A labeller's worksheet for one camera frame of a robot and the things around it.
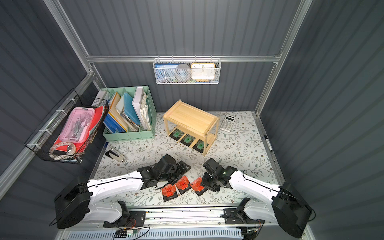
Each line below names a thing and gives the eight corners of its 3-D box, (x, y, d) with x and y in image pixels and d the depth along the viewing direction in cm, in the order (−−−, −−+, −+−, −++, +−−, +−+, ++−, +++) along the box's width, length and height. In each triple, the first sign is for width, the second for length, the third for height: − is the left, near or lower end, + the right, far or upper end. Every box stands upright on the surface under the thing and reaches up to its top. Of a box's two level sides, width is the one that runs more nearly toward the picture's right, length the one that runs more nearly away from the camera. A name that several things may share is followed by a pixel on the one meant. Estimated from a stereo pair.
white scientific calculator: (219, 129, 113) (219, 127, 111) (226, 115, 122) (226, 113, 121) (230, 132, 110) (230, 131, 109) (236, 118, 120) (236, 116, 118)
